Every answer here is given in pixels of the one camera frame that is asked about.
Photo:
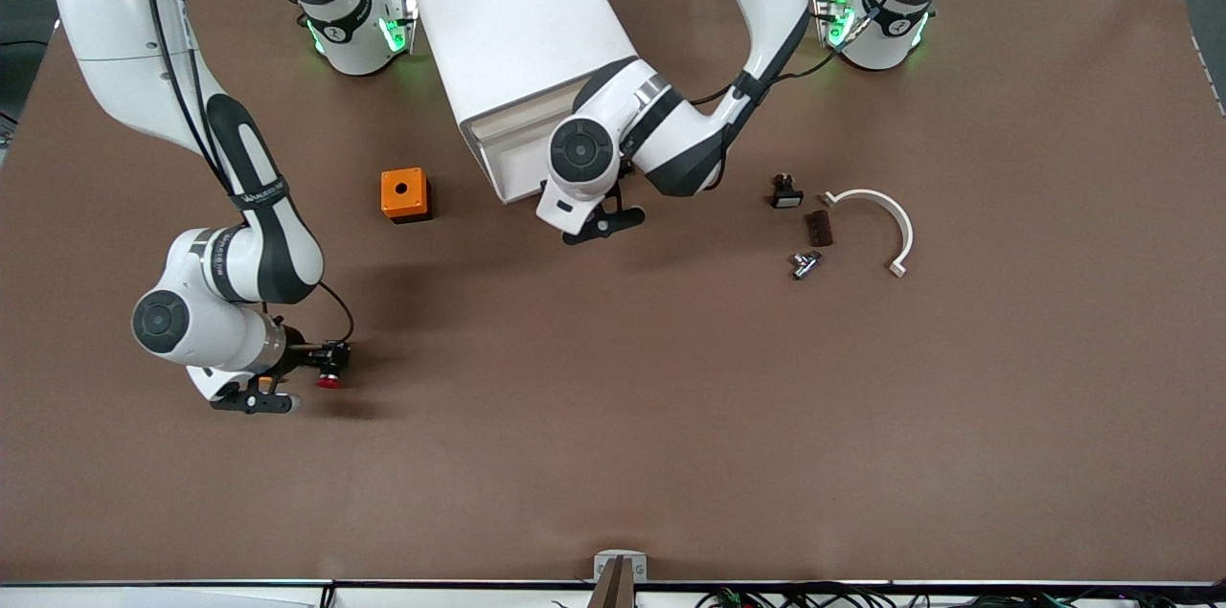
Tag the white plastic drawer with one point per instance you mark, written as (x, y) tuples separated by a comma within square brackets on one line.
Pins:
[(517, 163), (508, 118), (522, 185), (512, 141)]

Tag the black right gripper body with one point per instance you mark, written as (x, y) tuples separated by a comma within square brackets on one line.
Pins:
[(305, 354)]

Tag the orange button enclosure box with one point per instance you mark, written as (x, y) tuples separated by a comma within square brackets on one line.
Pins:
[(417, 182)]

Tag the grey metal table bracket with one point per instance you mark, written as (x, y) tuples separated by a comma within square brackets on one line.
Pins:
[(620, 570)]

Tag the white semicircular clamp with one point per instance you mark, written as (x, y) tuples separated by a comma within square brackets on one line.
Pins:
[(868, 195)]

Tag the dark brown plastic block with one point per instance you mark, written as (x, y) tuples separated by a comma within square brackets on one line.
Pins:
[(821, 229)]

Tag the white drawer cabinet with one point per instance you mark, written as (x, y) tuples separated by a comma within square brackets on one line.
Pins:
[(508, 14)]

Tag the black rectangular white-faced button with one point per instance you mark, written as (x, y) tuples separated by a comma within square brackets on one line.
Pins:
[(787, 196)]

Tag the yellow mushroom push button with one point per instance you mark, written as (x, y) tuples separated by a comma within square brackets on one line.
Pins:
[(264, 385)]

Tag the white table edge rail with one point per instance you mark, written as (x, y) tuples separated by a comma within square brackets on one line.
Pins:
[(192, 596)]

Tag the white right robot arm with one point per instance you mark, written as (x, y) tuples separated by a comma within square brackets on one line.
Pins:
[(115, 14)]

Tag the silver metal fitting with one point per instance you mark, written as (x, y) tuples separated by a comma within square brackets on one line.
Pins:
[(805, 264)]

